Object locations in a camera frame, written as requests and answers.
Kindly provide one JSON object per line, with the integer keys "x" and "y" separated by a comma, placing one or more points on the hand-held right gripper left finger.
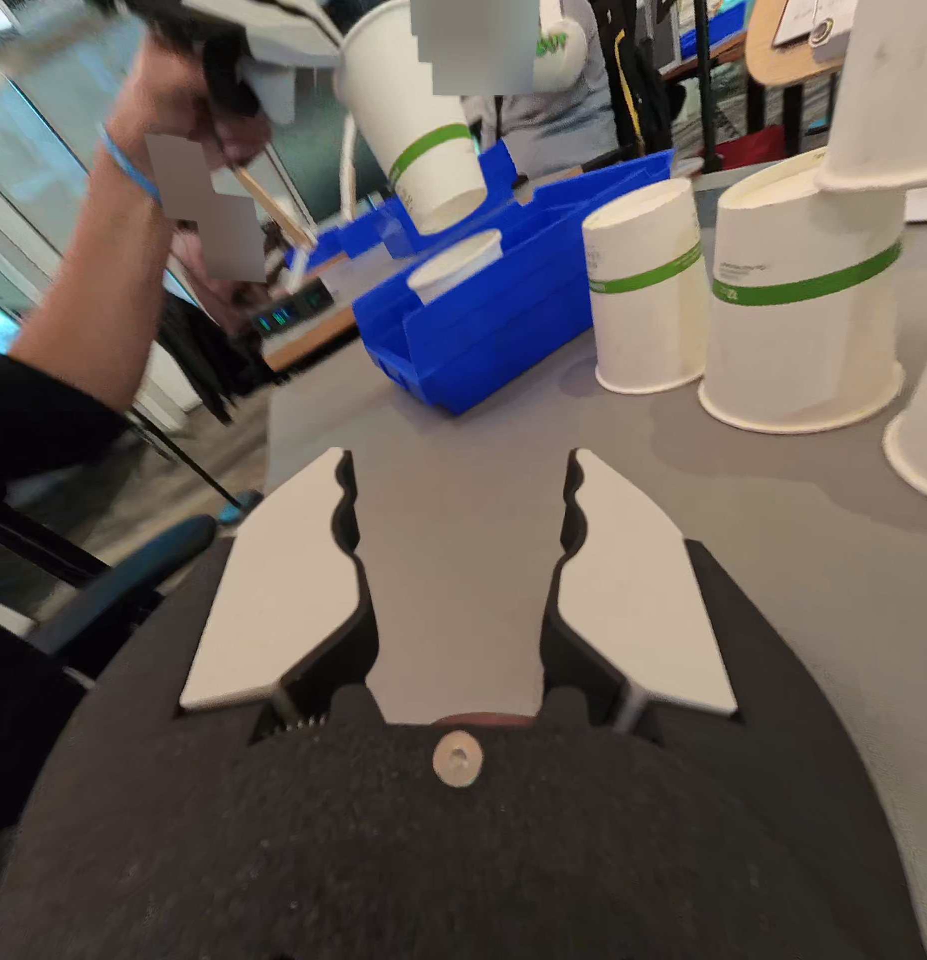
{"x": 276, "y": 600}

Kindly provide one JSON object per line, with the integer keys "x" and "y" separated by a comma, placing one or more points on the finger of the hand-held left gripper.
{"x": 283, "y": 37}

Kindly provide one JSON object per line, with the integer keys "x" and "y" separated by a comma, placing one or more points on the wooden instruction board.
{"x": 778, "y": 45}

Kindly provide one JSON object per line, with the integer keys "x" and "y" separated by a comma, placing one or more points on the person's left black sleeve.
{"x": 43, "y": 427}

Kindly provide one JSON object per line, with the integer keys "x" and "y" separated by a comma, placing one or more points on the black tripod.
{"x": 193, "y": 465}

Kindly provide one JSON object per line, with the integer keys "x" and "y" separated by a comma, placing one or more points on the black pole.
{"x": 707, "y": 75}

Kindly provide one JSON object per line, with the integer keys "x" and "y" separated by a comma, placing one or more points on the black jacket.
{"x": 201, "y": 360}

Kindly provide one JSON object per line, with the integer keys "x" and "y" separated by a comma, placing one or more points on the blue plastic bin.
{"x": 722, "y": 37}
{"x": 313, "y": 251}
{"x": 373, "y": 229}
{"x": 508, "y": 330}

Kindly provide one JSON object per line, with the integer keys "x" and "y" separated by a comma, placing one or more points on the white paper cup green band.
{"x": 925, "y": 442}
{"x": 643, "y": 337}
{"x": 793, "y": 360}
{"x": 883, "y": 90}
{"x": 388, "y": 112}

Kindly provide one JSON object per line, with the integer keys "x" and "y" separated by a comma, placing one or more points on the red bag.
{"x": 756, "y": 146}

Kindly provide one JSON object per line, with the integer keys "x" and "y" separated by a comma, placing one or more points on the stack of white paper cups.
{"x": 452, "y": 270}

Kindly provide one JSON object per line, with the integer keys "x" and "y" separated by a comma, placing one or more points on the person's left forearm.
{"x": 96, "y": 285}

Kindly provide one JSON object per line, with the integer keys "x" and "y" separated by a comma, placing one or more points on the black power strip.
{"x": 291, "y": 311}

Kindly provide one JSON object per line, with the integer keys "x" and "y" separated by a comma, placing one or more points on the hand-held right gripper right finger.
{"x": 643, "y": 600}

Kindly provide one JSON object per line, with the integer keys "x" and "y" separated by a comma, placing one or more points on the white board stand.
{"x": 925, "y": 204}

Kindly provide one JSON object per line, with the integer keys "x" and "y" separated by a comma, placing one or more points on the blue wristband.
{"x": 130, "y": 165}

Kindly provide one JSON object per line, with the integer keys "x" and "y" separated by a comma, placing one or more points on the person's left hand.
{"x": 171, "y": 90}

